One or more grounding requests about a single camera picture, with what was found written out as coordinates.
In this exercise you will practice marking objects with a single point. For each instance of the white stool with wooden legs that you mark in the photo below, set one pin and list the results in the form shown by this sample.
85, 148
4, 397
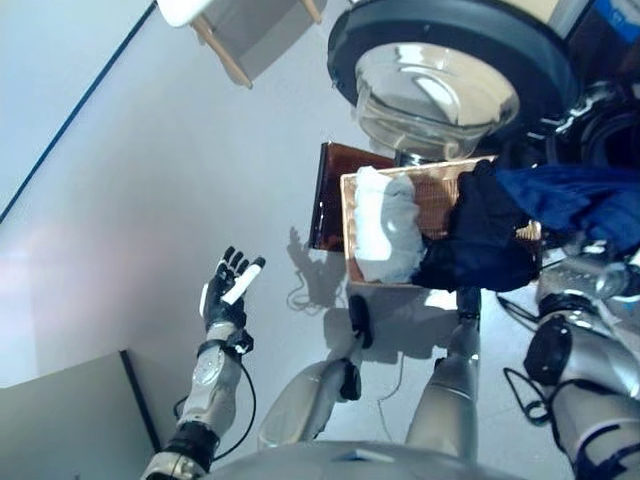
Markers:
180, 12

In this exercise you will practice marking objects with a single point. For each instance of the grey robot torso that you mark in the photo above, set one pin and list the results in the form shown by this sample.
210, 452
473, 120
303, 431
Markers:
375, 465

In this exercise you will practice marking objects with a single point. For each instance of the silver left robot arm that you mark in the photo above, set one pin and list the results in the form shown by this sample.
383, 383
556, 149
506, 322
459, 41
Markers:
210, 380

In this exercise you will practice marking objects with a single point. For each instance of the silver left robot leg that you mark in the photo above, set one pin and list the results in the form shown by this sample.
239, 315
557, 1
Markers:
300, 400

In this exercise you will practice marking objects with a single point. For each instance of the silver robot leg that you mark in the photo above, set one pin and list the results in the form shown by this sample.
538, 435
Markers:
445, 400
300, 400

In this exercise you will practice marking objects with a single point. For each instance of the rectangular wicker laundry basket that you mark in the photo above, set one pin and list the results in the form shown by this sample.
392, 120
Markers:
435, 200

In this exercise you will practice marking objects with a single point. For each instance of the white garment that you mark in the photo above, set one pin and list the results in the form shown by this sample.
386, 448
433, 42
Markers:
385, 235

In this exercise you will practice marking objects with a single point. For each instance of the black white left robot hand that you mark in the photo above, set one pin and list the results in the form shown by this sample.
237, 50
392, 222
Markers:
220, 300

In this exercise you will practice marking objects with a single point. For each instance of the dark brown wooden box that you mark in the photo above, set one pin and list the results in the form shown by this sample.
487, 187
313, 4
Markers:
330, 200

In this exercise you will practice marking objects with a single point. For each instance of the blue label sticker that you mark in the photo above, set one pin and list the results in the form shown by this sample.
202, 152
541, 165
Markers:
612, 10

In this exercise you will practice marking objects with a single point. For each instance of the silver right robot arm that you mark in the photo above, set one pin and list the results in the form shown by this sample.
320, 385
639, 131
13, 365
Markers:
590, 350

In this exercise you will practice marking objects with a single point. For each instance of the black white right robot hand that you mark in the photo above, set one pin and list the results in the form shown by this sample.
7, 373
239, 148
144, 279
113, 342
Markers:
595, 250

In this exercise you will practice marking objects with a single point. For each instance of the dark grey washing machine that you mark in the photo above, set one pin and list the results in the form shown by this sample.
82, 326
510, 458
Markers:
595, 45

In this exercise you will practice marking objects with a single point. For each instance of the round glass washing machine door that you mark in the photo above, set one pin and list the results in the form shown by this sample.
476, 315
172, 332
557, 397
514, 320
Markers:
450, 30

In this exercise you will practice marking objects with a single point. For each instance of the silver right robot leg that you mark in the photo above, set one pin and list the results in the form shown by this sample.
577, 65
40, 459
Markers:
445, 400

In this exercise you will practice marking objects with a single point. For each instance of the blue garment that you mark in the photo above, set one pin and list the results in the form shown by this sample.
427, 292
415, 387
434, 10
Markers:
575, 195

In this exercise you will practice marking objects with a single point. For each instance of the black garment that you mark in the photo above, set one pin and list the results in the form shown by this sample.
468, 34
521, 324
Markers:
475, 240

